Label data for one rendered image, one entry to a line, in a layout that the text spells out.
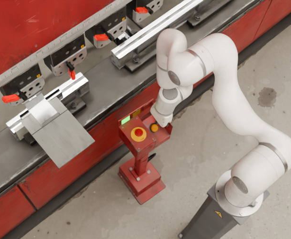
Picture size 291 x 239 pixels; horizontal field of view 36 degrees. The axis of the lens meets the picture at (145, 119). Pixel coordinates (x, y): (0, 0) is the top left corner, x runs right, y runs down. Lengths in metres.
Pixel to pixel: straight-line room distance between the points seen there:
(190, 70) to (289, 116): 1.92
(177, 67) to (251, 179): 0.40
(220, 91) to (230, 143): 1.62
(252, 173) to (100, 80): 0.96
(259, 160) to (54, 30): 0.78
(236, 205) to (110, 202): 1.17
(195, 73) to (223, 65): 0.10
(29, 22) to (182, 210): 1.71
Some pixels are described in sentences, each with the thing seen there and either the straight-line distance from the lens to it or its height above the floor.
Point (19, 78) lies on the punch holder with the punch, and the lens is 1.60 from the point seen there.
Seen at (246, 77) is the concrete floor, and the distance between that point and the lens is 3.22.
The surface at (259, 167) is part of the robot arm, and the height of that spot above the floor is 1.42.
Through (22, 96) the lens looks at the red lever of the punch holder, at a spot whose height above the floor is 1.26.
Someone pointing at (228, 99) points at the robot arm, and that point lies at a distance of 1.36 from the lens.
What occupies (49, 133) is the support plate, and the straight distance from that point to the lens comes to 1.84.
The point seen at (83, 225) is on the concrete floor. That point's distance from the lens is 2.74.
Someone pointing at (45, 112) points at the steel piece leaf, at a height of 1.00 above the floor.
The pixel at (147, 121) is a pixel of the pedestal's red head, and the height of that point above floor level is 0.74.
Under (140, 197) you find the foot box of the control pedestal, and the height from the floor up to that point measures 0.01.
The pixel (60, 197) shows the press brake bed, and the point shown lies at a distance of 2.74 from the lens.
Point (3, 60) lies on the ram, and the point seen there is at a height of 1.46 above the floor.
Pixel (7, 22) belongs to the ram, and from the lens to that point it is 1.37.
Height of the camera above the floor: 2.68
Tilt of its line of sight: 65 degrees down
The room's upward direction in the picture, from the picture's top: 7 degrees clockwise
